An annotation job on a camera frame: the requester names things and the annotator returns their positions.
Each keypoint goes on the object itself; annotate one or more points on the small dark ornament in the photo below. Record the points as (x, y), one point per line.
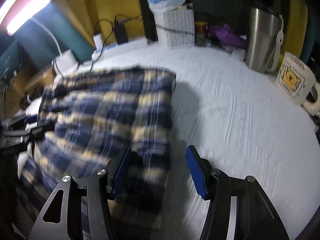
(201, 40)

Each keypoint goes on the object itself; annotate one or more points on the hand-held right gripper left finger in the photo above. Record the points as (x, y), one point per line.
(119, 177)

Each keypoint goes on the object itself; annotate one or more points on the white charger plug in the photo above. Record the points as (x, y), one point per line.
(98, 41)

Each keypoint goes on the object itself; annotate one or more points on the white power strip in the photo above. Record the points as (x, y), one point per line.
(125, 46)

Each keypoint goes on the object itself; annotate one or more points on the blue plaid pants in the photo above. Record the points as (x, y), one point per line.
(105, 110)

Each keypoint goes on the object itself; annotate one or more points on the orange jar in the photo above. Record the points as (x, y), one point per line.
(200, 27)

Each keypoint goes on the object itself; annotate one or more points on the purple cloth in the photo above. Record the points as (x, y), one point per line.
(225, 36)

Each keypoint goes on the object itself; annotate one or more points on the teal curtain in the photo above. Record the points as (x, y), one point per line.
(312, 30)
(65, 37)

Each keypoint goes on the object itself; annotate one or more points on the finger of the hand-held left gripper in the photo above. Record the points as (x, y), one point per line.
(25, 120)
(37, 130)

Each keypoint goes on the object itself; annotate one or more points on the white bear print mug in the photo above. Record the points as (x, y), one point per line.
(292, 80)

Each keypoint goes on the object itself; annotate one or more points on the white quilted table cover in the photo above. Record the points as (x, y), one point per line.
(237, 117)

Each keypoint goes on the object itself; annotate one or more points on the stainless steel tumbler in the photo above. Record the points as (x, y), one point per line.
(260, 37)

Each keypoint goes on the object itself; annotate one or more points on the white perforated plastic basket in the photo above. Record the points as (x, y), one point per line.
(175, 20)

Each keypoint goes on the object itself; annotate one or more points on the white desk lamp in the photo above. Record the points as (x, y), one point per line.
(27, 10)

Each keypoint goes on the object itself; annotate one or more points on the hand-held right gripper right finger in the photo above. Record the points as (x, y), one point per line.
(196, 172)

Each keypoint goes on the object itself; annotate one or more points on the clear plastic bag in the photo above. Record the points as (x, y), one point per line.
(165, 1)

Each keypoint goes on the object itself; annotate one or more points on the dark screen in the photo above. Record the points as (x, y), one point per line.
(10, 60)

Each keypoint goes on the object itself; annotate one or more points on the black power adapter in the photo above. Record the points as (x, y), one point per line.
(121, 33)

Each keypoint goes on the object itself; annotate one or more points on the yellow curtain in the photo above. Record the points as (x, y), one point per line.
(112, 0)
(297, 17)

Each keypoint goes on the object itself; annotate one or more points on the dark window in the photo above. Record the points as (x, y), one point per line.
(220, 0)

